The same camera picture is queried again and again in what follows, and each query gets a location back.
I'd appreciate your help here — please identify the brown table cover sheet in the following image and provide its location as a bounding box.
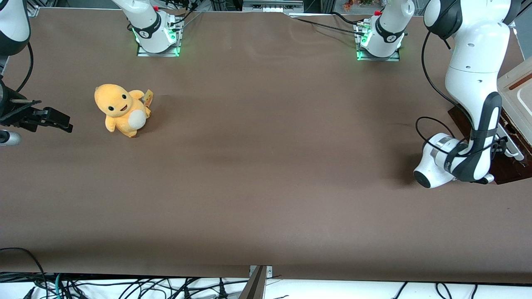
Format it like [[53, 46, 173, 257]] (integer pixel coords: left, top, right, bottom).
[[0, 7, 532, 284]]

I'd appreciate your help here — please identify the wooden cabinet with pale top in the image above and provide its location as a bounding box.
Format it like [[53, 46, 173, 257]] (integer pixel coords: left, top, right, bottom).
[[496, 66, 532, 147]]

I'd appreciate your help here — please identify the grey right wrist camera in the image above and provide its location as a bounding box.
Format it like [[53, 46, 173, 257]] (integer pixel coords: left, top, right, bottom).
[[0, 130, 21, 146]]

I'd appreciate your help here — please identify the black looped cable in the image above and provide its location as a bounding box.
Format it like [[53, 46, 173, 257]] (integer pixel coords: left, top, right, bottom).
[[0, 248, 50, 299]]

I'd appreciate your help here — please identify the white drawer handle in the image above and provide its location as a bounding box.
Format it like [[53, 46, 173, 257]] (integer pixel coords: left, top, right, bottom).
[[497, 125, 525, 162]]

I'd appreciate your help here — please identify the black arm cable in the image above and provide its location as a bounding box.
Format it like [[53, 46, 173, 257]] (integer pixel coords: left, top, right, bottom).
[[415, 31, 474, 155], [16, 42, 34, 93]]

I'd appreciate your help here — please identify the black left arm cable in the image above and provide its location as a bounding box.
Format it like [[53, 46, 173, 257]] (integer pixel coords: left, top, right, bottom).
[[415, 31, 474, 155]]

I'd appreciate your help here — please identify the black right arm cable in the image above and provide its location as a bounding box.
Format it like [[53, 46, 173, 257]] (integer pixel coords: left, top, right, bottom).
[[16, 42, 34, 93]]

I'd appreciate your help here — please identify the metal mount bracket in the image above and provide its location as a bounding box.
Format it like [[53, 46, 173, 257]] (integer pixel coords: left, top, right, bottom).
[[239, 265, 273, 299]]

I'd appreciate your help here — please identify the metal base plate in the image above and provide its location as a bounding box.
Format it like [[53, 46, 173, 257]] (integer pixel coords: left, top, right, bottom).
[[136, 16, 182, 58], [356, 23, 401, 62]]

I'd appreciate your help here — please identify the aluminium frame profile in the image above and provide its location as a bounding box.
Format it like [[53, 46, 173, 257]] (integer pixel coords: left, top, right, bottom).
[[242, 0, 305, 13]]

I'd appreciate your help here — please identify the dark brown wooden drawer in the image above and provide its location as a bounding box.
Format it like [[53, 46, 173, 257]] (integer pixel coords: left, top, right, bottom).
[[448, 106, 532, 186]]

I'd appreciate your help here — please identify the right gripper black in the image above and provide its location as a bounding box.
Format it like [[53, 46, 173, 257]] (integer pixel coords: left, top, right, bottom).
[[0, 79, 74, 134]]

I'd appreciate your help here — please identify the black cable bundle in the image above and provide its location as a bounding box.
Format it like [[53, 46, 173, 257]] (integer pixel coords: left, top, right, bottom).
[[62, 275, 250, 299]]

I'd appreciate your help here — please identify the orange plush toy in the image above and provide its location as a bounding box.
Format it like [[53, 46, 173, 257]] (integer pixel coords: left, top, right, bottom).
[[94, 83, 151, 138]]

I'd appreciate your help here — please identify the black base cable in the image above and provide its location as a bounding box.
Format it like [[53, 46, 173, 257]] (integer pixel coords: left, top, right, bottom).
[[290, 12, 367, 36]]

